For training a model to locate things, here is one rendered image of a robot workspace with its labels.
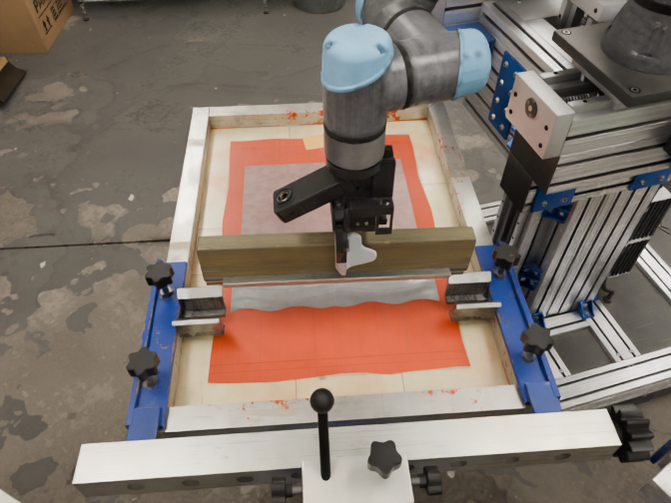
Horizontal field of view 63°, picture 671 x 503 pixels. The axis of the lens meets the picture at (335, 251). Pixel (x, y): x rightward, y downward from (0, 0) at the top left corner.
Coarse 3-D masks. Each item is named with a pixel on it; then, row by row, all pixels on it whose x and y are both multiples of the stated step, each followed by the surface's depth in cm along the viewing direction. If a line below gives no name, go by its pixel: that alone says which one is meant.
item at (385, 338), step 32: (416, 192) 114; (416, 224) 108; (352, 320) 93; (384, 320) 93; (416, 320) 93; (448, 320) 93; (352, 352) 89; (384, 352) 89; (416, 352) 89; (448, 352) 89
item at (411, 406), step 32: (192, 128) 123; (224, 128) 129; (448, 128) 123; (192, 160) 115; (448, 160) 115; (192, 192) 109; (192, 224) 103; (480, 224) 103; (192, 256) 101; (512, 384) 83; (192, 416) 78; (224, 416) 78; (256, 416) 78; (288, 416) 78; (352, 416) 78; (384, 416) 78; (416, 416) 78; (448, 416) 79; (480, 416) 80
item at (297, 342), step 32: (256, 160) 121; (288, 160) 121; (320, 160) 121; (256, 192) 114; (224, 224) 108; (256, 224) 108; (288, 224) 108; (320, 224) 108; (224, 288) 97; (224, 320) 93; (256, 320) 93; (288, 320) 93; (320, 320) 93; (224, 352) 89; (256, 352) 89; (288, 352) 89; (320, 352) 89
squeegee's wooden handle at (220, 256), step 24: (216, 240) 79; (240, 240) 79; (264, 240) 79; (288, 240) 80; (312, 240) 80; (384, 240) 80; (408, 240) 80; (432, 240) 80; (456, 240) 81; (216, 264) 81; (240, 264) 81; (264, 264) 82; (288, 264) 82; (312, 264) 82; (360, 264) 83; (384, 264) 84; (408, 264) 84; (432, 264) 84; (456, 264) 85
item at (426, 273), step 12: (240, 276) 83; (252, 276) 83; (264, 276) 83; (276, 276) 83; (288, 276) 83; (300, 276) 83; (312, 276) 84; (324, 276) 84; (336, 276) 84; (348, 276) 84; (360, 276) 84; (372, 276) 84; (384, 276) 84; (396, 276) 84; (408, 276) 84; (420, 276) 84; (432, 276) 84; (444, 276) 85
